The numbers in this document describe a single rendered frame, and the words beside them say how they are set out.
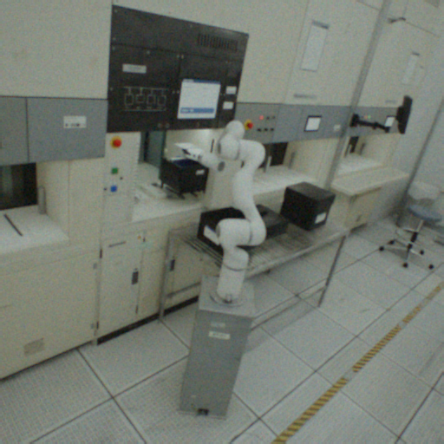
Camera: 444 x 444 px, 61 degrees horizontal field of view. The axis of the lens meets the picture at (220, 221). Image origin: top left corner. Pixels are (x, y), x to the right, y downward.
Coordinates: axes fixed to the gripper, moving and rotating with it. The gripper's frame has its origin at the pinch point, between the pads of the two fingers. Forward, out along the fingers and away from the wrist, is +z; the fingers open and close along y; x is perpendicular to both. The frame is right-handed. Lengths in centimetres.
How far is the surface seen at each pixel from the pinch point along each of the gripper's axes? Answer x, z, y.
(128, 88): 36, -10, -51
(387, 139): -6, 1, 309
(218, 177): -15.3, -14.7, 17.8
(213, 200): -32.0, -14.6, 17.1
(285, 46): 68, -9, 63
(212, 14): 76, -10, -5
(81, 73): 42, -10, -75
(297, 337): -125, -81, 64
